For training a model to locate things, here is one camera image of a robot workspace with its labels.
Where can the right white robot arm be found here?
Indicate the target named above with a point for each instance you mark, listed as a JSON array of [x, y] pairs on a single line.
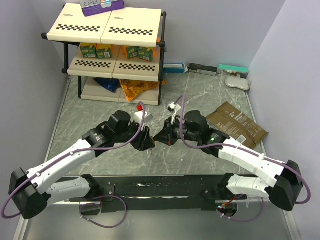
[[277, 181]]

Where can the black long box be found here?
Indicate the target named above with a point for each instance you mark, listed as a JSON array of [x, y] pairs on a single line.
[[203, 69]]

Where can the green yellow carton right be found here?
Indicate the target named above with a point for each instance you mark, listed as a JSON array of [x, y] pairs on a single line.
[[146, 53]]

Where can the cream black three-tier shelf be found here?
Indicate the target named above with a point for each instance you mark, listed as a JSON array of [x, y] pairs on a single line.
[[117, 56]]

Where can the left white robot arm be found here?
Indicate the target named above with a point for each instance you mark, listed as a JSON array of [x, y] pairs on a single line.
[[35, 189]]

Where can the grey white pad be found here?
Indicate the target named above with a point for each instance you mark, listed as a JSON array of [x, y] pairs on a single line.
[[238, 82]]

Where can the green yellow carton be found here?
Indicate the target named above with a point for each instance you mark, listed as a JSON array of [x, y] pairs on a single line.
[[146, 53], [88, 50], [104, 51], [131, 51]]

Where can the brown foil pouch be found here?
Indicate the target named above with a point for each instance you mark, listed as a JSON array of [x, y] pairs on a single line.
[[237, 125]]

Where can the green yellow carton far left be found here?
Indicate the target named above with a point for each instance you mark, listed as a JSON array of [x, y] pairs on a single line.
[[88, 50]]

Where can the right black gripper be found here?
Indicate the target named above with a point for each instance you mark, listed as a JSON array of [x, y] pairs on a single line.
[[167, 135]]

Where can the orange snack bag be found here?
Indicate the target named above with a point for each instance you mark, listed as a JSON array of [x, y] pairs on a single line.
[[133, 88]]

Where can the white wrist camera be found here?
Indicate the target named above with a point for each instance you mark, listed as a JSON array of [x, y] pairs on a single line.
[[174, 108], [142, 115]]

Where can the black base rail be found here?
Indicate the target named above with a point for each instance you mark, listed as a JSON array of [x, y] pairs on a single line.
[[164, 192]]

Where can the blue white flat box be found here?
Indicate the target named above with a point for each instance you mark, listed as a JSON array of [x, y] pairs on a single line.
[[175, 68]]

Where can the purple white box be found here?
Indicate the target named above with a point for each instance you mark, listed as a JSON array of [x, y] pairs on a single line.
[[95, 7]]

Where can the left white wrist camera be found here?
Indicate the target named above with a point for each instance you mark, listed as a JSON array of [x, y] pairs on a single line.
[[142, 115]]

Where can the teal white box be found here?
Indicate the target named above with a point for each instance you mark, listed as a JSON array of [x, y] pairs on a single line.
[[233, 70]]

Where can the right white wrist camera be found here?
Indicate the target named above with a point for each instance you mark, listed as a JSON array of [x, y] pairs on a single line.
[[174, 108]]

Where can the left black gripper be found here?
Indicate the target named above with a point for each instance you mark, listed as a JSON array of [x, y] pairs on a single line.
[[143, 141]]

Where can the blue snack bag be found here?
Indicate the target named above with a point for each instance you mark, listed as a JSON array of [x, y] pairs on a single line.
[[110, 84]]

